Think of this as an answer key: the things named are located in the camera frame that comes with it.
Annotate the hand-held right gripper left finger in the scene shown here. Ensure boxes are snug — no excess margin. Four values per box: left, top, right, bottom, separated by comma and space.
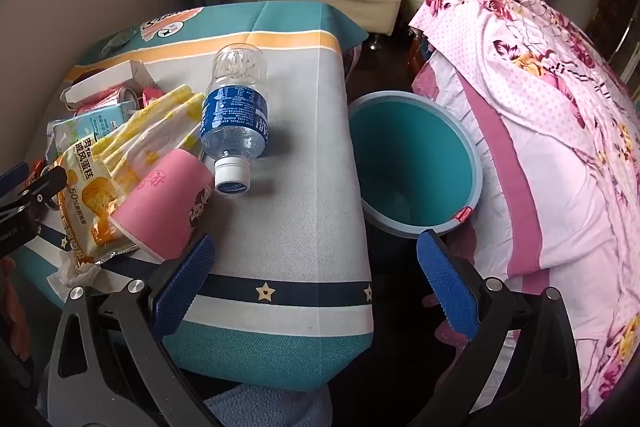
46, 234, 223, 427

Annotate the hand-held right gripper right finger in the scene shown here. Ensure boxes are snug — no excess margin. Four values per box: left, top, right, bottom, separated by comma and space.
405, 229, 583, 427

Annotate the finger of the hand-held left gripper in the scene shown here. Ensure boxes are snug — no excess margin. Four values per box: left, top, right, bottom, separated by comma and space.
0, 162, 30, 198
0, 166, 68, 223

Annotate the yellow cake packet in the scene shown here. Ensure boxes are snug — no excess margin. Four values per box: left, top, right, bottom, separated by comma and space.
52, 146, 141, 265

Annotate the white tissue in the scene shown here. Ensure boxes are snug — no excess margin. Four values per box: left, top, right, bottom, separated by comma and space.
47, 257, 103, 303

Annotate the light blue snack packet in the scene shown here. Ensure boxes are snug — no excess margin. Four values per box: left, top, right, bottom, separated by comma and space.
47, 102, 141, 158

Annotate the pink paper cup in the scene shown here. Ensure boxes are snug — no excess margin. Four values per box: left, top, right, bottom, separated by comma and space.
109, 149, 217, 263

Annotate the teal plastic bin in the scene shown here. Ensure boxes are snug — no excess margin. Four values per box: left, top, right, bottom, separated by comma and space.
346, 91, 484, 240

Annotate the yellow white paper bag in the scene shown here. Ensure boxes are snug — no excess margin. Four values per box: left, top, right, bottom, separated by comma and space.
92, 84, 206, 208

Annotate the white carton box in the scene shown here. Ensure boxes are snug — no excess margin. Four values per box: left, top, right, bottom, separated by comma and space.
61, 60, 158, 110

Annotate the pink white snack packet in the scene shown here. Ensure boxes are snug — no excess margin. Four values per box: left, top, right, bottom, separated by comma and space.
141, 86, 167, 108

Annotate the clear plastic water bottle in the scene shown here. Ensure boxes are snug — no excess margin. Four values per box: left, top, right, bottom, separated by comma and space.
200, 46, 269, 196

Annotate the person's left hand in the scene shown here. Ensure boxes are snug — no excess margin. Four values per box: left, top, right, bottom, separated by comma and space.
0, 257, 32, 362

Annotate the pink bordered floral quilt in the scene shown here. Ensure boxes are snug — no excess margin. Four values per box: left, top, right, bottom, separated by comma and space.
410, 52, 640, 427

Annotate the blue fleece cloth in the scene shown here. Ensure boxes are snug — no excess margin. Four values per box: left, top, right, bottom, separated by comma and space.
205, 384, 332, 427

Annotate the small green grey object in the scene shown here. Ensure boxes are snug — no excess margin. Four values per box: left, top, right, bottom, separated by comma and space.
100, 29, 132, 58

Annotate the teal grey printed tablecloth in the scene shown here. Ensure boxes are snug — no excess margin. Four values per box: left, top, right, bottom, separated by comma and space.
25, 2, 376, 393

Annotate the pink floral dotted sheet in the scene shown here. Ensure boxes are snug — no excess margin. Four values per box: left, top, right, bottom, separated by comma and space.
409, 0, 640, 218

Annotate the plaid cloth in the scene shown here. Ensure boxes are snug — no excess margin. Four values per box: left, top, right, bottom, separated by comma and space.
344, 42, 368, 80

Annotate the dark wooden cabinet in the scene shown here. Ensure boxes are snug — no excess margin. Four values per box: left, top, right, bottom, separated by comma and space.
585, 0, 640, 78

